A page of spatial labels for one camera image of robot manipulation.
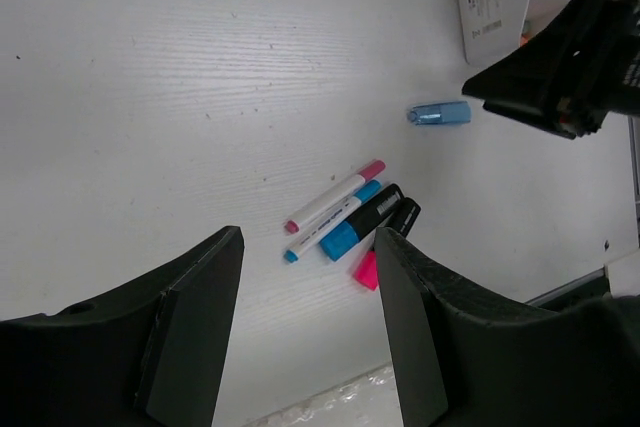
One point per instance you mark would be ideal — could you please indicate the blue correction tape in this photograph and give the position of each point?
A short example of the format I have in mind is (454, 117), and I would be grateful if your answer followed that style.
(440, 113)

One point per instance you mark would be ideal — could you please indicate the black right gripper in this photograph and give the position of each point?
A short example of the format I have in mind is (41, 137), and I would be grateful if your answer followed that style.
(583, 66)

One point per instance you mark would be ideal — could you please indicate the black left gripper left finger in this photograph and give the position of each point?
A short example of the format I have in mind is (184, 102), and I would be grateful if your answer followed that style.
(150, 352)

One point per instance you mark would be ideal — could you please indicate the black highlighter blue cap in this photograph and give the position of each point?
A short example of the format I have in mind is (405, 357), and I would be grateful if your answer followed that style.
(361, 223)

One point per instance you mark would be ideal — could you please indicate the white marker blue cap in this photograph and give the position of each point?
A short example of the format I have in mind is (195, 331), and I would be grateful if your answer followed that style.
(310, 235)

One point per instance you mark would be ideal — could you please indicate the aluminium rail right side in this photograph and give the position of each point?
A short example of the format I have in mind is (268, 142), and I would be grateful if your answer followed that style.
(593, 285)

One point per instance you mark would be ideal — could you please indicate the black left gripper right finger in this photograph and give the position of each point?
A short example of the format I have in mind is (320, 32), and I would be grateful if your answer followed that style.
(464, 355)

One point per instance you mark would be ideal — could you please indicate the white marker pink cap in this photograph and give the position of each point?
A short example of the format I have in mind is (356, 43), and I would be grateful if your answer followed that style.
(322, 203)

